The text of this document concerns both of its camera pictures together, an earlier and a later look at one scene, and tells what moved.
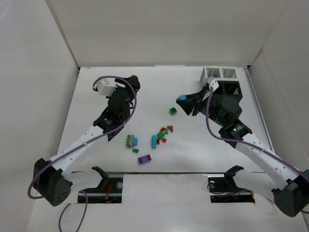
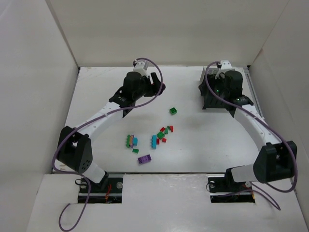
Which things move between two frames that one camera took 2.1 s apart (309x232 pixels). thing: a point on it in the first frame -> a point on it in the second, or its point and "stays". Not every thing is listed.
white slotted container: [221, 73] stays
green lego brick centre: [160, 135] stays
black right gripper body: [199, 103] -> [210, 90]
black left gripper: [126, 87] -> [149, 85]
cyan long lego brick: [154, 141] stays
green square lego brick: [173, 111] stays
